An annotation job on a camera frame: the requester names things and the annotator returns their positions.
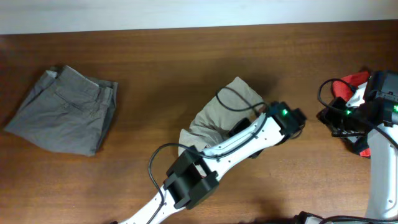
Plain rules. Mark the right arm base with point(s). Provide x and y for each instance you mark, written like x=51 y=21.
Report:
x=309 y=218

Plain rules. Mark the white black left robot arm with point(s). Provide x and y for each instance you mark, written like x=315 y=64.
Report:
x=195 y=175

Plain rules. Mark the folded grey shorts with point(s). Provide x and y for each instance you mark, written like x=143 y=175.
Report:
x=66 y=112

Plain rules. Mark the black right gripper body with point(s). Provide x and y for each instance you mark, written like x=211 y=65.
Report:
x=333 y=112

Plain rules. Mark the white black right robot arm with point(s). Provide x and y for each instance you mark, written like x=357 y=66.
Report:
x=371 y=125

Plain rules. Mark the beige cargo shorts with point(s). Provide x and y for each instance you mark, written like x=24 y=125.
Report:
x=212 y=124

